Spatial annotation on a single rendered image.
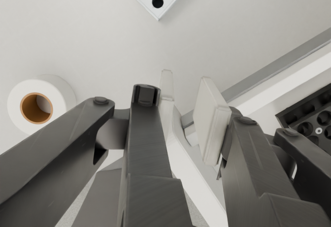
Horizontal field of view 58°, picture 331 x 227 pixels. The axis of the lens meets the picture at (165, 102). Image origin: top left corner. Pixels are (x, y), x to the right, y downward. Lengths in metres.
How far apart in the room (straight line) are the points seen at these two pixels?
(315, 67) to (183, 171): 0.14
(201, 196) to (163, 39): 0.21
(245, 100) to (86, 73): 0.21
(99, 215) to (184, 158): 0.78
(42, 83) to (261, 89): 0.24
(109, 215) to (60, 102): 0.66
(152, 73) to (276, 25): 0.16
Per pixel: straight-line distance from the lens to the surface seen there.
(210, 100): 0.15
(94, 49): 0.39
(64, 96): 0.37
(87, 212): 1.02
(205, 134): 0.15
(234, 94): 0.28
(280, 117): 0.30
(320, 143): 0.29
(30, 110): 0.40
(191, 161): 0.23
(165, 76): 0.18
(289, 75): 0.27
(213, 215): 0.26
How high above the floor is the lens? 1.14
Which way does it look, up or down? 76 degrees down
